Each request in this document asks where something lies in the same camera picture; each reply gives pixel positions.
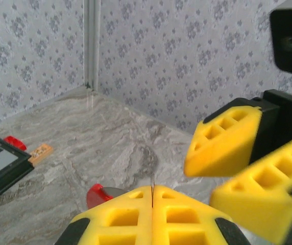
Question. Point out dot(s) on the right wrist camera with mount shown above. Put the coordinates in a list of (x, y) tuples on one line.
[(289, 43)]

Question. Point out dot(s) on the black grey folding chessboard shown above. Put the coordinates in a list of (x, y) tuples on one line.
[(0, 166)]

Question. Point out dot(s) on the small red block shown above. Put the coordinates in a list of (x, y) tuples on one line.
[(14, 143)]

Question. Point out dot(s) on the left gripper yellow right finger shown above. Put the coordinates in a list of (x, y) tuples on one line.
[(184, 222)]

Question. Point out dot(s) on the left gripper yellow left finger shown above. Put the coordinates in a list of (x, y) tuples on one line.
[(120, 219)]

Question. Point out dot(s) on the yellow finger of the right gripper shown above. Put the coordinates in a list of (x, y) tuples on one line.
[(263, 199), (225, 153)]

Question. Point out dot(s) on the small orange wooden block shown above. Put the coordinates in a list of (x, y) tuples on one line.
[(40, 153)]

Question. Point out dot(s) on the aluminium frame post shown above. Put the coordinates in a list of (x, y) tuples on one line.
[(91, 38)]

